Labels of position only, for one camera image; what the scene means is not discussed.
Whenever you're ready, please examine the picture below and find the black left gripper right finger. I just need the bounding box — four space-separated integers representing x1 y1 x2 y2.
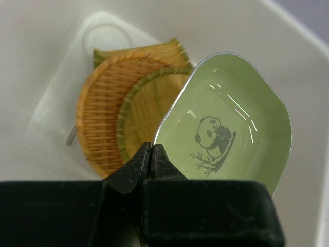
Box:
141 145 285 246

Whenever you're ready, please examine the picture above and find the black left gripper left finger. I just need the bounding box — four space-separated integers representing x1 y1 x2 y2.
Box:
1 143 151 246

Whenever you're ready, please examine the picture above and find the green square panda dish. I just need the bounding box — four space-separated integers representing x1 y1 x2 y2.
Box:
154 52 292 194

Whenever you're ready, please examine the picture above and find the round green-rimmed bamboo plate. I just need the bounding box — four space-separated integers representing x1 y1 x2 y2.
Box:
116 67 192 163

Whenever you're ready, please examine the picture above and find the round orange woven plate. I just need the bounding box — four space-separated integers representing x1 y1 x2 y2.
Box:
76 51 180 178

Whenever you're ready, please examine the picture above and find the square green-rimmed bamboo tray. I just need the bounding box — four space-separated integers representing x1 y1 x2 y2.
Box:
93 38 193 69

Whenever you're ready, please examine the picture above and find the white plastic bin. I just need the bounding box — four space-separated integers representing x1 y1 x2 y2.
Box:
1 1 328 246

